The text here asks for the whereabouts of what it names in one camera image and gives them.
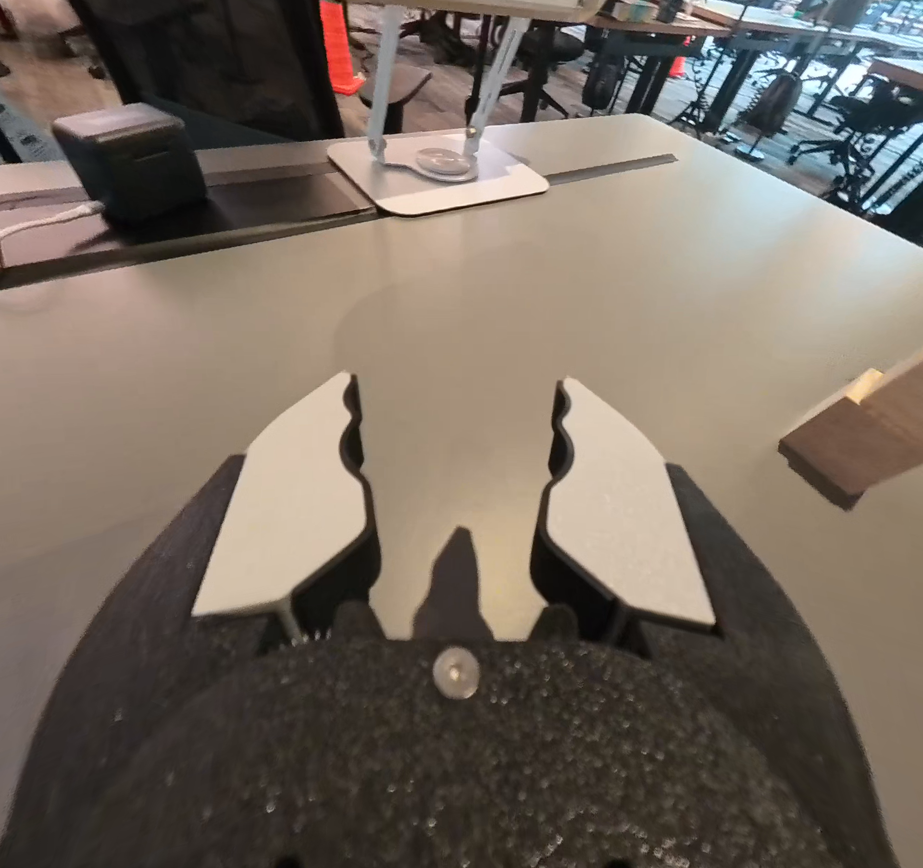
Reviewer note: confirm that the small orange traffic cone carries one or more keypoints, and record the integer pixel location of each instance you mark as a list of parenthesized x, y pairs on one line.
[(678, 68)]

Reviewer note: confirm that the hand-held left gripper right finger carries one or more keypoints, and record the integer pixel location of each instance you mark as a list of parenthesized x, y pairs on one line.
[(620, 515)]

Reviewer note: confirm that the dark grey box device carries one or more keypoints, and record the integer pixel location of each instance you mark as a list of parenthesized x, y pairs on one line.
[(137, 161)]

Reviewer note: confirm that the wooden-top background desk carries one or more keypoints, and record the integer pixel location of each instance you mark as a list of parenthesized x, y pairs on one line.
[(649, 23)]

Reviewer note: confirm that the brown wooden stool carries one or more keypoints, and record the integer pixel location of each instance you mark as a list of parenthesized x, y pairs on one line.
[(404, 82)]

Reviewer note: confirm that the dark wooden board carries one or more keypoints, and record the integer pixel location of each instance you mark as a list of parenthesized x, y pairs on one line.
[(865, 435)]

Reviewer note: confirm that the black background office chair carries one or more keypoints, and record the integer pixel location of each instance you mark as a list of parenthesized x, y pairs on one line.
[(865, 115)]

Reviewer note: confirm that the white-top background desk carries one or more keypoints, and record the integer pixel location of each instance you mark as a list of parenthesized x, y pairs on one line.
[(793, 30)]

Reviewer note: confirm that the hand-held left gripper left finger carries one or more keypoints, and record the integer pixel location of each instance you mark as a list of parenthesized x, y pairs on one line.
[(288, 507)]

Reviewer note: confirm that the dark backpack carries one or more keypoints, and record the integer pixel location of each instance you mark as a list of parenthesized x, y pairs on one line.
[(771, 100)]

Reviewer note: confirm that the white monitor stand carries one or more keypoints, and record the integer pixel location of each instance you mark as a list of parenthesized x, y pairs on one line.
[(404, 187)]

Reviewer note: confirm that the black mesh office chair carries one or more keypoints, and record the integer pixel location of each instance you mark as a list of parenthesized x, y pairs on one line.
[(195, 39)]

